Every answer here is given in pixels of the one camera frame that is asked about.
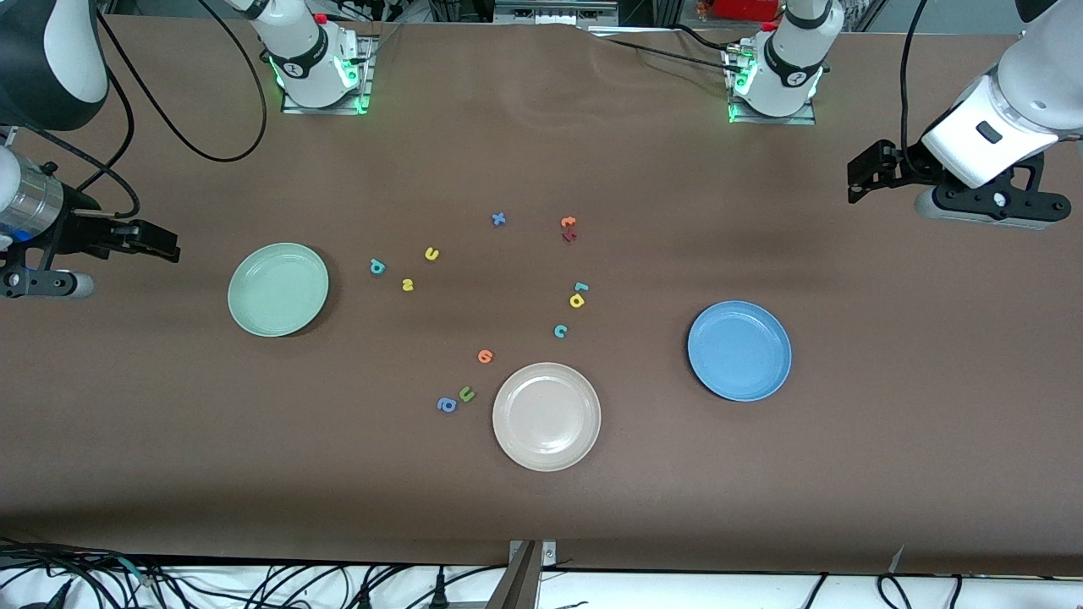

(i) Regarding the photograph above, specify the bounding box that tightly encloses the red box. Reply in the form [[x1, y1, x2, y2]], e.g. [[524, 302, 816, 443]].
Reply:
[[711, 0, 781, 22]]

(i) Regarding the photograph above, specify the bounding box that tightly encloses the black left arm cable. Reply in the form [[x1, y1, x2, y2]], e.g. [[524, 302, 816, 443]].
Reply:
[[899, 0, 933, 172]]

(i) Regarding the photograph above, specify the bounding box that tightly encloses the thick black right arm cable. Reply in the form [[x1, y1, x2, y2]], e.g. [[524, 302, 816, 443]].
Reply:
[[93, 0, 269, 163]]

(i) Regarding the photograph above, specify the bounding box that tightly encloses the brown table cover sheet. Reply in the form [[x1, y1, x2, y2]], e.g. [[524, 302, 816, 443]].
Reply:
[[0, 13, 1083, 578]]

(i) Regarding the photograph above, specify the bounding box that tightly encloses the grey metal device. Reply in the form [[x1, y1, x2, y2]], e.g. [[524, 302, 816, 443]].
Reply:
[[493, 0, 620, 26]]

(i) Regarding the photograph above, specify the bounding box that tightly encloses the grey aluminium profile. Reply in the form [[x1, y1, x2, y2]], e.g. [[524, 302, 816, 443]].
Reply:
[[487, 541, 542, 609]]

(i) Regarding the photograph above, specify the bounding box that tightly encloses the blue plate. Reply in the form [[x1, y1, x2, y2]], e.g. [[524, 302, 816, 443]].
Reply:
[[686, 300, 794, 403]]

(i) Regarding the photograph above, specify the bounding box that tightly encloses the pale green plate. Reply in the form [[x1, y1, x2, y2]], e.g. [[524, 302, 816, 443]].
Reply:
[[227, 242, 330, 338]]

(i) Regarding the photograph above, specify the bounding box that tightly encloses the beige plate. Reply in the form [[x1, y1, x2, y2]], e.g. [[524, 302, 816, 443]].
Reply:
[[492, 362, 602, 473]]

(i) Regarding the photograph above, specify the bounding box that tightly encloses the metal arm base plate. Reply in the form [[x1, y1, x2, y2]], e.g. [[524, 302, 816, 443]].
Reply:
[[282, 34, 377, 115], [723, 47, 817, 126]]

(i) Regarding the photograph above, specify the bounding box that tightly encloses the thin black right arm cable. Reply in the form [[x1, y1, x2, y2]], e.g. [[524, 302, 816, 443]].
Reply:
[[0, 59, 141, 219]]

